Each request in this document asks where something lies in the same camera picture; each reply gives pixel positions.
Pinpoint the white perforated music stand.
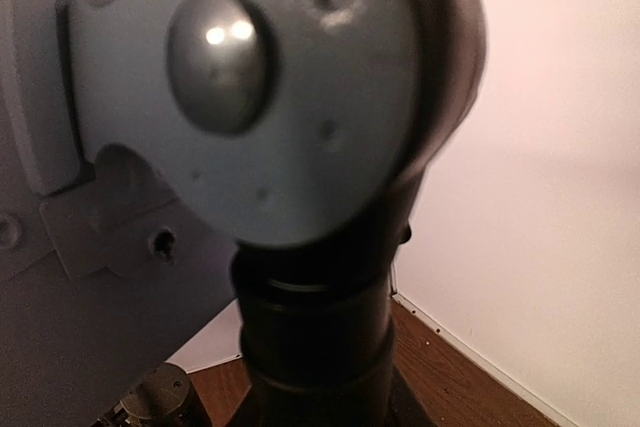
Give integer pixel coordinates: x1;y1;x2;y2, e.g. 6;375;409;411
1;0;486;426

